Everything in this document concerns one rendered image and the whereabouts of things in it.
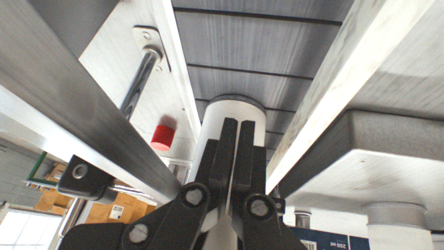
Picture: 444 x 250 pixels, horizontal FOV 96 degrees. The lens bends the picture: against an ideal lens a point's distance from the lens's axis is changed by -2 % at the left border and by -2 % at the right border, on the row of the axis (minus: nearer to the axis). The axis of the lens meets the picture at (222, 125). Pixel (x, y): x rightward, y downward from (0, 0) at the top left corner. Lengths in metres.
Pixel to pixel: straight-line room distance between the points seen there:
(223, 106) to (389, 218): 0.36
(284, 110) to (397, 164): 0.15
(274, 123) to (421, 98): 0.15
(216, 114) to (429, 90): 0.19
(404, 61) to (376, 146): 0.08
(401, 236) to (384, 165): 0.18
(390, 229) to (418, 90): 0.25
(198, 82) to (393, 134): 0.20
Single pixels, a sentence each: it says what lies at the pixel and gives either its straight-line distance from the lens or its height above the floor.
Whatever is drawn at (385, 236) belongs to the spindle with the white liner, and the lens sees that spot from 0.44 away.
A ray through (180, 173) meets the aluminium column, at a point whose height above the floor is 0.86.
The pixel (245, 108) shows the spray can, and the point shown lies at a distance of 0.15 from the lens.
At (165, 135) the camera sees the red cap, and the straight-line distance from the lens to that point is 0.35.
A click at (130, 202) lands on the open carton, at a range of 2.28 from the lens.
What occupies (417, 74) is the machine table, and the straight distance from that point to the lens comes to 0.24.
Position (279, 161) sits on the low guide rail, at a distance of 0.18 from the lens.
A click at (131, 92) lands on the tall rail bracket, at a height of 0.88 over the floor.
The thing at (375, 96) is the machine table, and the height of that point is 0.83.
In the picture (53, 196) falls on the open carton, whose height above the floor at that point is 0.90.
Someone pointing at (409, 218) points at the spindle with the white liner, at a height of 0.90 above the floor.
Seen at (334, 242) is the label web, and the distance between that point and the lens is 0.64.
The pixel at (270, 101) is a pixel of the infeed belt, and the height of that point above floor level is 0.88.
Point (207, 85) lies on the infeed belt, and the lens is 0.15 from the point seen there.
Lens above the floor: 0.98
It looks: 28 degrees down
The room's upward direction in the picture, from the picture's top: 169 degrees counter-clockwise
